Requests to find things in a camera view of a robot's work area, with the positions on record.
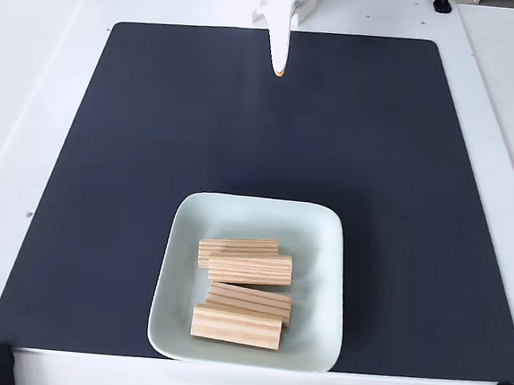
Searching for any striped wooden block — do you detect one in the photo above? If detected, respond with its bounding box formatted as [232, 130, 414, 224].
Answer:
[196, 232, 282, 277]
[205, 249, 294, 290]

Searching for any grooved wooden block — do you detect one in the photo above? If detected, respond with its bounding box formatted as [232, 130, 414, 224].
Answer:
[204, 281, 295, 328]

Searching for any smooth wooden block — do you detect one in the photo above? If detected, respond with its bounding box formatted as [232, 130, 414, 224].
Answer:
[189, 302, 285, 353]

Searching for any pale green square plate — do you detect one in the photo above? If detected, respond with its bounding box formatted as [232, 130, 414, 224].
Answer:
[144, 187, 356, 376]

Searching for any black rubber mat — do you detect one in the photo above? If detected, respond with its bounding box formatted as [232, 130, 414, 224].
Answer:
[0, 3, 514, 385]

